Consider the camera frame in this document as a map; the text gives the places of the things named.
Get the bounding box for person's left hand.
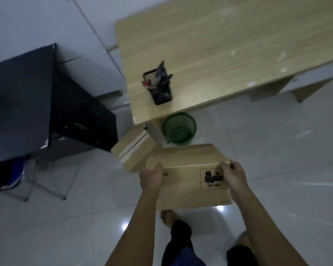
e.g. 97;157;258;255
139;162;164;193

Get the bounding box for person's right hand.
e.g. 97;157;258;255
220;161;250;204

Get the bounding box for cardboard box with warning label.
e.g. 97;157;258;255
145;143;233;211

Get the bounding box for person's right forearm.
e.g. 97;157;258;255
233;188;309;266

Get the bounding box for person's left forearm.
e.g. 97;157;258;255
104;189;163;266

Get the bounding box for taped cardboard box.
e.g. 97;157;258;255
110;126;158;174

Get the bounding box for green mesh wastebasket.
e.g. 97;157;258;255
162;112;197;145

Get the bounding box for person's left foot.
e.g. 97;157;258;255
160;209;181;228

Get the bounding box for person's foot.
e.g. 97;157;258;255
235;231;251;247
160;209;181;228

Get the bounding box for black pen holder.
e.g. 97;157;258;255
147;79;174;106

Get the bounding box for person's right foot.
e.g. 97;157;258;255
235;231;251;247

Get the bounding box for dark shorts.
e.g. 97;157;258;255
162;220;259;266

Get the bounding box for bunch of pens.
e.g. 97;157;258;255
141;60;174;90

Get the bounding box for light wooden table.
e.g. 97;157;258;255
114;0;333;148

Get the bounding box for black desk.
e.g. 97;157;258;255
0;43;119;193

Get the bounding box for grey metal frame stand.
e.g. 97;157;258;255
22;154;81;203

